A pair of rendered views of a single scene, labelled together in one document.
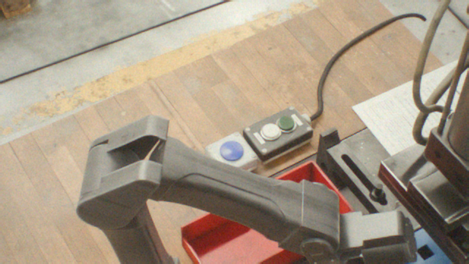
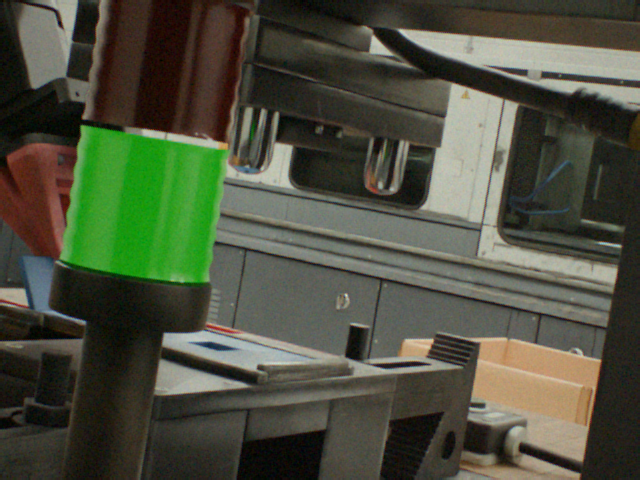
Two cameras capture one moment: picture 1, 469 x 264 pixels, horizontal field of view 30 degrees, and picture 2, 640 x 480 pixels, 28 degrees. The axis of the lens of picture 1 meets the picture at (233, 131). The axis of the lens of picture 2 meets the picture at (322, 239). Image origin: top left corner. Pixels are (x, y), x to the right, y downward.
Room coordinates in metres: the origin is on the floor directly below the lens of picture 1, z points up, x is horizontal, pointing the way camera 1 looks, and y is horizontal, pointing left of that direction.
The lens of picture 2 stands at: (0.44, -0.88, 1.08)
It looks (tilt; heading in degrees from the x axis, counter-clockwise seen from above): 3 degrees down; 64
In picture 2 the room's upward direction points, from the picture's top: 10 degrees clockwise
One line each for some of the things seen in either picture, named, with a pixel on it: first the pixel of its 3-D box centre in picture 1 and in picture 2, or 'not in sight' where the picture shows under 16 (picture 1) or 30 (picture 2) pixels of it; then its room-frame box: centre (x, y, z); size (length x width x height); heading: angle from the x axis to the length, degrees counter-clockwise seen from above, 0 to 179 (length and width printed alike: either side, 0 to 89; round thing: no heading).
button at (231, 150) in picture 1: (231, 152); not in sight; (0.90, 0.00, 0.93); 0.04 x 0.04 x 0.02
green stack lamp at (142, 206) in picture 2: not in sight; (145, 203); (0.54, -0.56, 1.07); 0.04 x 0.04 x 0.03
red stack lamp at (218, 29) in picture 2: not in sight; (167, 65); (0.54, -0.56, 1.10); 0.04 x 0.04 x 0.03
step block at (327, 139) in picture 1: (335, 159); (428, 405); (0.88, -0.17, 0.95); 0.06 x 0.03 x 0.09; 32
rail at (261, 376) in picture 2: not in sight; (146, 367); (0.64, -0.30, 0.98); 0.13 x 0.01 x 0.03; 122
